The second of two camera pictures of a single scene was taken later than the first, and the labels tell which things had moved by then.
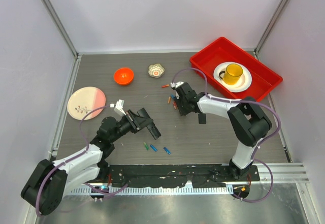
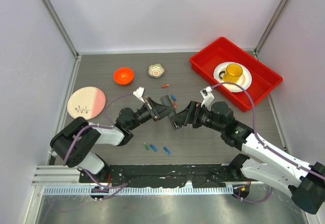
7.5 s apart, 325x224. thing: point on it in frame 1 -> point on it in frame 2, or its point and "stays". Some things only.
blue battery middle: x=154 y=148 stays
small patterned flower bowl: x=156 y=70 stays
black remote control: x=152 y=128 -> x=167 y=103
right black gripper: x=183 y=112 -> x=190 y=115
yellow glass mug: x=232 y=73 stays
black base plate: x=176 y=175 stays
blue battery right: x=168 y=152 stays
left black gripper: x=136 y=122 -> x=156 y=108
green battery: x=146 y=146 stays
